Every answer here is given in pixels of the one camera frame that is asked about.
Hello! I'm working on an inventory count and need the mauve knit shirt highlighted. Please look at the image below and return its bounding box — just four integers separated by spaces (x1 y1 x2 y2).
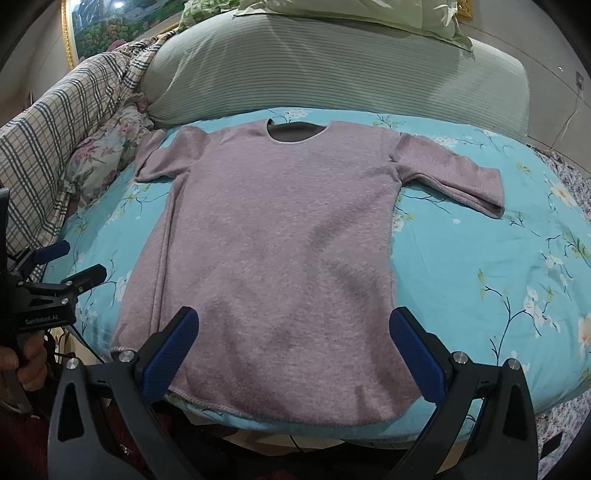
112 120 504 427

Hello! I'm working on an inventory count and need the person's left hand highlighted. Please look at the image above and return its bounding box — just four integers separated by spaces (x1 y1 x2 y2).
0 331 50 393

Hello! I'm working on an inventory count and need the plaid checked blanket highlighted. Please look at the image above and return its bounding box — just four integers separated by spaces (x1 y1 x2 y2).
0 31 175 255

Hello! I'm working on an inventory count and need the pink floral pillow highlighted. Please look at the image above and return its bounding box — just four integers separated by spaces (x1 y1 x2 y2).
64 93 153 208

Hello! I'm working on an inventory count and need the turquoise floral bed sheet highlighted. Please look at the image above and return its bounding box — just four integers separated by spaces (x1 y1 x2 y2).
43 107 590 445

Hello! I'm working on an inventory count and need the gold framed landscape painting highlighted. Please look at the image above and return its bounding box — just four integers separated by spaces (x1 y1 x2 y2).
60 0 184 69

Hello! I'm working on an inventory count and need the green striped bolster pillow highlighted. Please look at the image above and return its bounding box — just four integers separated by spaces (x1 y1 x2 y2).
140 12 530 141

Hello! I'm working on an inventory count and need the light green floral pillow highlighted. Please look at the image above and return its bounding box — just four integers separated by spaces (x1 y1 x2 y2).
176 0 473 51

